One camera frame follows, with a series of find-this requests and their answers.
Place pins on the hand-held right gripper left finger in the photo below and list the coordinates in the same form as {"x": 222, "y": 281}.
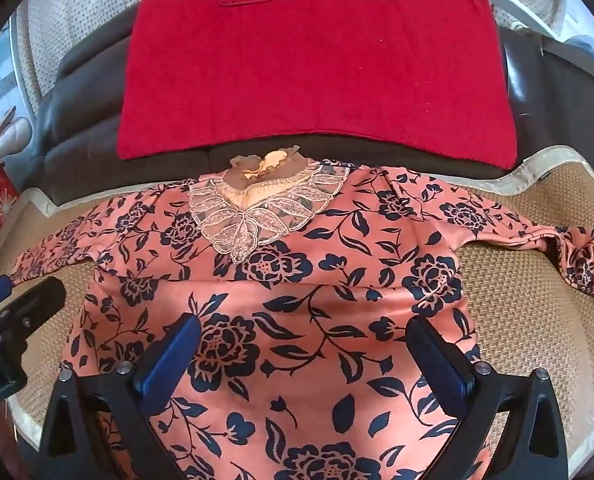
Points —
{"x": 173, "y": 360}

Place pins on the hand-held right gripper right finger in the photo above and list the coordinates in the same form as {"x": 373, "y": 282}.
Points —
{"x": 439, "y": 362}

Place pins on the white padded item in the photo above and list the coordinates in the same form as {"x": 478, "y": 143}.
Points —
{"x": 7, "y": 140}

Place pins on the red knitted garment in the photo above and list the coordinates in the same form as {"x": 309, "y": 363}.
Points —
{"x": 302, "y": 70}

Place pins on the orange floral shirt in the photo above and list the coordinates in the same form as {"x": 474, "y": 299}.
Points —
{"x": 302, "y": 310}

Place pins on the white frame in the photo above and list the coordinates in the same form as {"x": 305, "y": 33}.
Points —
{"x": 514, "y": 2}

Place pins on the dark brown leather sofa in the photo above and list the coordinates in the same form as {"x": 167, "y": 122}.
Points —
{"x": 77, "y": 125}

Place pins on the beige woven seat mat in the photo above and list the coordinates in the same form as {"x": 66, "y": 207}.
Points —
{"x": 527, "y": 280}

